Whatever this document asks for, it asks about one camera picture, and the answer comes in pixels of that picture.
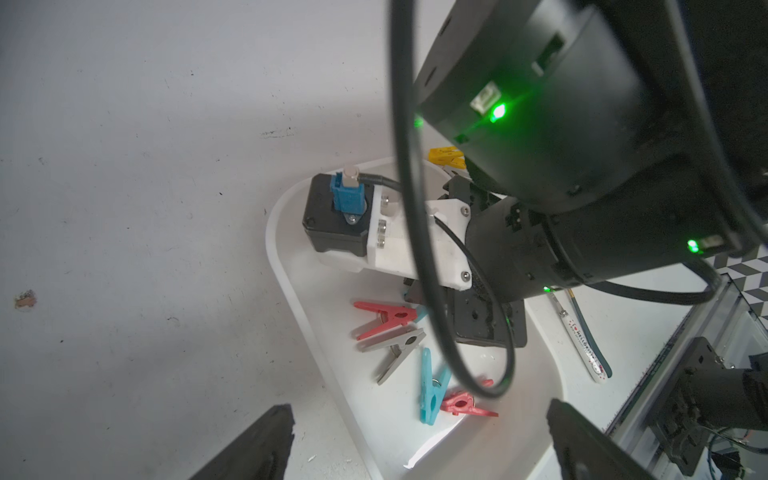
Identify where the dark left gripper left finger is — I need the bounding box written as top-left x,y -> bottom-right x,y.
192,404 -> 295,480

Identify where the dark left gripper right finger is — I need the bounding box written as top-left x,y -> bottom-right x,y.
546,399 -> 653,480

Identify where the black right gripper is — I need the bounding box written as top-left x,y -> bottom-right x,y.
403,175 -> 529,349

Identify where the red clothespin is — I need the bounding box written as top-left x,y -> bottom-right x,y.
353,301 -> 419,341
440,389 -> 499,418

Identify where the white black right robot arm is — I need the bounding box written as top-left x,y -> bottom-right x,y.
415,1 -> 767,304

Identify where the white plastic storage box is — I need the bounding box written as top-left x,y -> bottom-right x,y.
266,180 -> 563,479

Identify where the lower grey clothespin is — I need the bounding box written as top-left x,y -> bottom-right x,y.
359,327 -> 426,385

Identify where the lower teal clothespin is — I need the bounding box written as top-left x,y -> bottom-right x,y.
420,347 -> 452,426

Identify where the silver spoon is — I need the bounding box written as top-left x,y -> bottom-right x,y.
544,287 -> 608,384

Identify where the gold spoon green handle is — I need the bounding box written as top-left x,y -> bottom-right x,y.
566,289 -> 613,378

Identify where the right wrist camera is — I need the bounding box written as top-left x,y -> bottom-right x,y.
302,172 -> 473,291

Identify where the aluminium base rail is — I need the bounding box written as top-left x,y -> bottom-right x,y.
606,276 -> 767,479

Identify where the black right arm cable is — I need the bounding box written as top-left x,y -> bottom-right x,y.
387,0 -> 724,400

